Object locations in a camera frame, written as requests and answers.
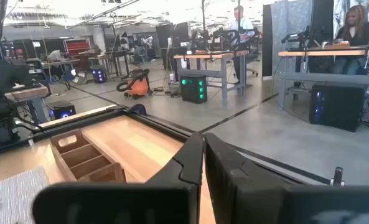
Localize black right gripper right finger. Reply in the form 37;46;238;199
204;133;369;224

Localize red tool chest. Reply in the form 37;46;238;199
63;38;92;57

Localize grey fabric partition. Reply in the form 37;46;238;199
270;0;313;75

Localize black equipment box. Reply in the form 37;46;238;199
25;57;48;83

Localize orange shop vacuum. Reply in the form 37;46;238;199
116;68;153;100

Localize black computer tower blue light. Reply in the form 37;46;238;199
308;83;366;133

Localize black partition panel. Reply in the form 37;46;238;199
155;22;190;71
261;3;273;78

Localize black computer tower green lights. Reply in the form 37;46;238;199
180;73;208;105

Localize grey woven placemat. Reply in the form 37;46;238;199
0;166;50;224

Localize black computer tower blue ring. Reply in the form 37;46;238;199
46;100;77;121

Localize wooden workbench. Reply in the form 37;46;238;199
4;83;51;125
173;50;250;106
277;44;369;110

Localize person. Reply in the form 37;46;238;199
331;4;369;75
228;5;256;84
47;49;67;63

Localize black aluminium table frame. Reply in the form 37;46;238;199
0;105;332;186

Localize black camera gantry frame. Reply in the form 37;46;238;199
201;0;243;54

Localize wooden tea organizer box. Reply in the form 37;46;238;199
49;129;126;184

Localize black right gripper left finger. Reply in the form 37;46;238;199
32;133;205;224

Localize silver foil sheet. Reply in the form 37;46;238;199
332;0;369;29

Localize black computer tower purple lights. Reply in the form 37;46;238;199
91;64;108;84

